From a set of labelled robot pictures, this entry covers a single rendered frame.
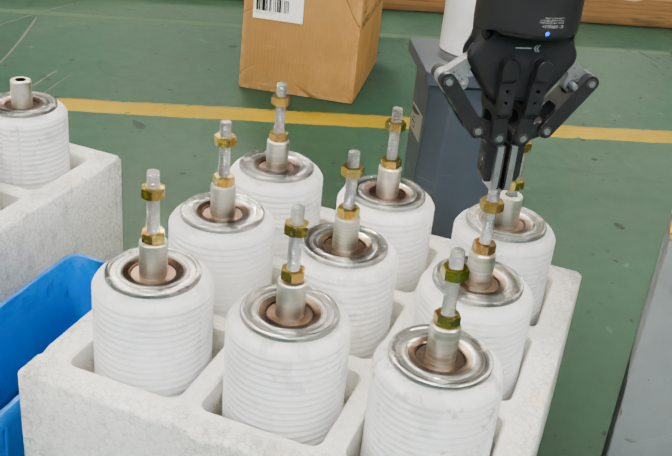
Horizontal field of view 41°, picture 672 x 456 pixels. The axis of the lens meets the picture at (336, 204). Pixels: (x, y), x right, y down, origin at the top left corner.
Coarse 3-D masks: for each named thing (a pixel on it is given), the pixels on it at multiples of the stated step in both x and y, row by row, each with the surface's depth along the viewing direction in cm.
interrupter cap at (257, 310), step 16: (272, 288) 71; (240, 304) 69; (256, 304) 69; (272, 304) 70; (320, 304) 70; (336, 304) 70; (256, 320) 67; (272, 320) 68; (304, 320) 68; (320, 320) 68; (336, 320) 68; (272, 336) 65; (288, 336) 65; (304, 336) 65; (320, 336) 66
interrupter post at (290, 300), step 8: (280, 280) 67; (304, 280) 67; (280, 288) 67; (288, 288) 66; (296, 288) 66; (304, 288) 67; (280, 296) 67; (288, 296) 67; (296, 296) 67; (304, 296) 67; (280, 304) 67; (288, 304) 67; (296, 304) 67; (304, 304) 68; (280, 312) 68; (288, 312) 67; (296, 312) 67; (304, 312) 68; (288, 320) 68; (296, 320) 68
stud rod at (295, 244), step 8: (296, 208) 64; (304, 208) 65; (296, 216) 64; (296, 224) 65; (296, 240) 65; (288, 248) 66; (296, 248) 66; (288, 256) 66; (296, 256) 66; (288, 264) 66; (296, 264) 66
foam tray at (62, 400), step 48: (432, 240) 96; (576, 288) 90; (528, 336) 81; (48, 384) 70; (96, 384) 70; (192, 384) 71; (528, 384) 75; (48, 432) 72; (96, 432) 70; (144, 432) 68; (192, 432) 67; (240, 432) 67; (336, 432) 68; (528, 432) 70
